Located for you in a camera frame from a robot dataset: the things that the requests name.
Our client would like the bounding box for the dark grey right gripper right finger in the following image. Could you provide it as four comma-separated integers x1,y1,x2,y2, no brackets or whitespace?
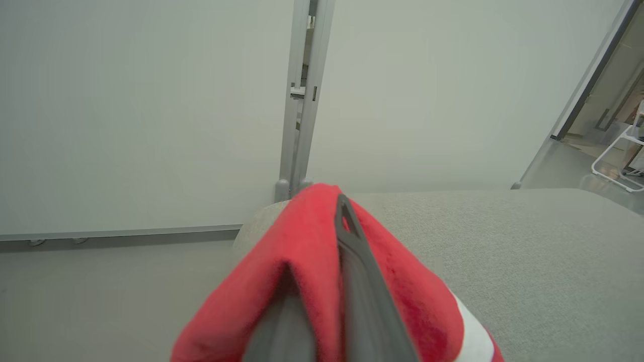
334,194,420,362

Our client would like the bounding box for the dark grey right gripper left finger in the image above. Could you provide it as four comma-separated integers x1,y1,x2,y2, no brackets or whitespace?
242,293,318,362

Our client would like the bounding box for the red basketball jersey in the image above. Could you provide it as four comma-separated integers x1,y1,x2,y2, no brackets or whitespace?
170,183,506,362

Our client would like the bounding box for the white metal rack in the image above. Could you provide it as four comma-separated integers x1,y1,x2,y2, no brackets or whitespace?
591,100,644,194

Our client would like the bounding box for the grey partition base rail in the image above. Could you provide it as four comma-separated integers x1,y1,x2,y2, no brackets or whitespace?
0,224,243,243

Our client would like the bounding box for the grey metal partition post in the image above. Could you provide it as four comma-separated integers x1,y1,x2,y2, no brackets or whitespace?
275,0,311,203
292,0,337,193

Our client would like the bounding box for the dark door frame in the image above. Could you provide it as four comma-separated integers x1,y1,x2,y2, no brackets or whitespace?
550,0,644,141

